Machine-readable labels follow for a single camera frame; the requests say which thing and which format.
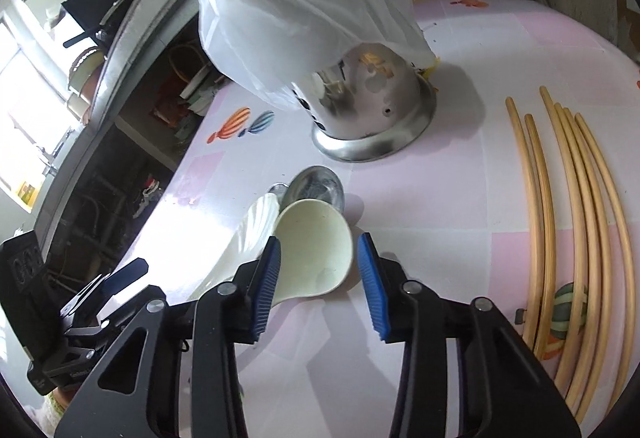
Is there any cream plastic ladle spoon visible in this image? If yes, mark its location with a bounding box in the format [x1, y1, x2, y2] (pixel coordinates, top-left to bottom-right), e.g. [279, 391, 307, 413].
[272, 199, 354, 306]

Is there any stainless steel spoon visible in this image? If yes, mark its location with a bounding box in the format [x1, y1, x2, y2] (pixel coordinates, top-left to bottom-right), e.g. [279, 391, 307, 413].
[268, 165, 345, 213]

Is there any wooden chopstick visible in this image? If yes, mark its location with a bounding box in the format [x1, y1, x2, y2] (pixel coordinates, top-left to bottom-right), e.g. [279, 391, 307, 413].
[506, 97, 544, 348]
[563, 108, 612, 423]
[574, 113, 637, 413]
[525, 113, 556, 360]
[539, 86, 587, 395]
[554, 102, 601, 410]

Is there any concrete kitchen counter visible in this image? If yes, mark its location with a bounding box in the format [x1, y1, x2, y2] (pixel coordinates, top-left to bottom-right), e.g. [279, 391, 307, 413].
[34, 0, 198, 255]

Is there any stainless steel utensil holder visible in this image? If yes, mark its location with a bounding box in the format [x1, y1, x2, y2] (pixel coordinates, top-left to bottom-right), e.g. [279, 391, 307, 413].
[292, 44, 436, 162]

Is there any brown enamel pot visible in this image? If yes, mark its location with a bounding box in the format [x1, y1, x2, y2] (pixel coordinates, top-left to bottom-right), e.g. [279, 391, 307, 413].
[67, 46, 105, 104]

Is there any white plastic bag liner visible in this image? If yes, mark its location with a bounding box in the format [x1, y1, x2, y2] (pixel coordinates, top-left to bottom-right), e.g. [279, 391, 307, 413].
[198, 0, 436, 110]

